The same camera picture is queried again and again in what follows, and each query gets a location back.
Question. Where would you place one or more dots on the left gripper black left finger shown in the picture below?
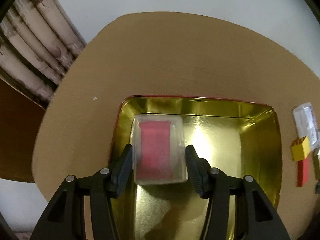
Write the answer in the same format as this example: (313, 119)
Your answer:
(64, 218)

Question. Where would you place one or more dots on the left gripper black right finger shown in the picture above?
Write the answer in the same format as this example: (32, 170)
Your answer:
(255, 216)

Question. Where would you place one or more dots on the red rectangular block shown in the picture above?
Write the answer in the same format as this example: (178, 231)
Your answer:
(303, 172)

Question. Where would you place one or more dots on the yellow red striped cube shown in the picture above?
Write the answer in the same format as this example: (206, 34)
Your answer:
(300, 149)

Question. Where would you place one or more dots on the clear plastic box with label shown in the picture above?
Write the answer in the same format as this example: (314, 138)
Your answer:
(306, 123)

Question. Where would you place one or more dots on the clear case with red insert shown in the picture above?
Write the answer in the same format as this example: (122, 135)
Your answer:
(158, 150)

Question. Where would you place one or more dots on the silver rectangular metal bar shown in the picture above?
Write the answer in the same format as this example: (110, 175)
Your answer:
(316, 162)

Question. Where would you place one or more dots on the red tin box gold interior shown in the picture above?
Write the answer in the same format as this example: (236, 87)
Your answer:
(237, 137)

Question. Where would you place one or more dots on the dark wooden door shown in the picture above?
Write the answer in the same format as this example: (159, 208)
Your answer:
(20, 122)

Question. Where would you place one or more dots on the beige patterned curtain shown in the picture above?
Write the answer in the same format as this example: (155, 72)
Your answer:
(38, 46)

